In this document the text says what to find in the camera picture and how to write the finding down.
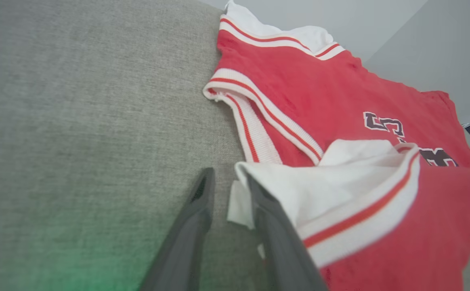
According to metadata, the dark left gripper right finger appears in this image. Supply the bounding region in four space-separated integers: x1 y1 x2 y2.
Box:
245 174 328 291

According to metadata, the grey fabric sofa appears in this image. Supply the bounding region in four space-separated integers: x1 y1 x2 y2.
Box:
0 0 470 291

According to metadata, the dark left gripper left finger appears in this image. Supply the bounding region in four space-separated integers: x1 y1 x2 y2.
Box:
138 168 215 291

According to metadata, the red white basketball jersey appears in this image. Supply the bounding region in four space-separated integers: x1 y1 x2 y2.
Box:
203 0 470 291

